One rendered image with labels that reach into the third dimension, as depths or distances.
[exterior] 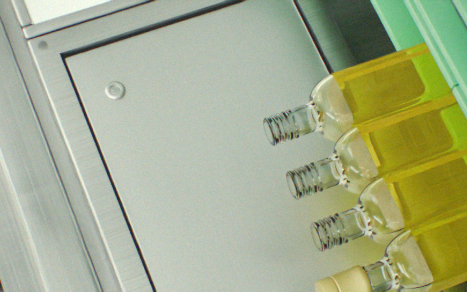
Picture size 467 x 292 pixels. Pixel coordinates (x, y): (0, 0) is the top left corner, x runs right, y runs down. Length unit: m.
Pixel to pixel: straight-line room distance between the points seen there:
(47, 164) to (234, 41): 0.26
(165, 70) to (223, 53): 0.07
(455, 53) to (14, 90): 0.49
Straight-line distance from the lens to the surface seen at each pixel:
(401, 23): 1.27
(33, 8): 1.36
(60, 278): 1.23
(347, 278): 1.08
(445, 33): 1.16
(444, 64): 1.16
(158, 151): 1.27
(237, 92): 1.31
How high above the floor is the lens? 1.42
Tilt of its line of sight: 12 degrees down
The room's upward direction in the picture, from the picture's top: 109 degrees counter-clockwise
